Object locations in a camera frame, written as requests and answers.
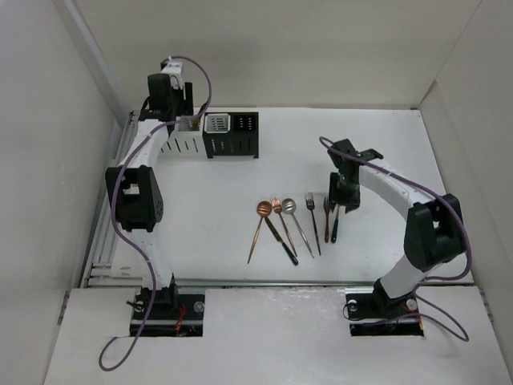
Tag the rose gold knife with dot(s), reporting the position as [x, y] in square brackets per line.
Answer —
[199, 114]

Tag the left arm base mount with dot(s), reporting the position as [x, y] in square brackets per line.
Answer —
[186, 320]

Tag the black utensil caddy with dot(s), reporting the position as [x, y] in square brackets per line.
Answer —
[231, 134]

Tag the rose gold fork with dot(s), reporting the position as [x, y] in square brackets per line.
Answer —
[277, 208]

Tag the gold fork green handle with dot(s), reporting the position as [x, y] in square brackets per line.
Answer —
[334, 232]

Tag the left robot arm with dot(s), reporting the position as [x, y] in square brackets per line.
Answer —
[134, 194]

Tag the copper small fork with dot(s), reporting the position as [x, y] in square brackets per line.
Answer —
[327, 212]

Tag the silver fork black handle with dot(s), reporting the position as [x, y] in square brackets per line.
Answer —
[310, 205]

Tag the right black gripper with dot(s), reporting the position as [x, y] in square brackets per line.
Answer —
[352, 201]

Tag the copper spoon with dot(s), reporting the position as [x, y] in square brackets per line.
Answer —
[264, 209]

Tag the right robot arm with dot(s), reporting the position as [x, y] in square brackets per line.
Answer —
[434, 235]

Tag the gold knife dark handle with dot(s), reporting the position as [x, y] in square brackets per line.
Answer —
[279, 239]

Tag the silver spoon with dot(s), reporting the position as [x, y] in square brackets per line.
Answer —
[290, 207]

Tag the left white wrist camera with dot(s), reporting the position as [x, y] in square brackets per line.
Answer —
[173, 68]

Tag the aluminium rail front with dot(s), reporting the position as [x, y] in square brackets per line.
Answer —
[226, 283]

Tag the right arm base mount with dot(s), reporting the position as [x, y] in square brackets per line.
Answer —
[368, 318]

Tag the aluminium frame left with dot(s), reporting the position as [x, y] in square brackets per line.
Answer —
[102, 239]

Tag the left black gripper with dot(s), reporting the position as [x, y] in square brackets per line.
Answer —
[184, 108]

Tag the white utensil caddy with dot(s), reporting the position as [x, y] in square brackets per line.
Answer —
[185, 142]

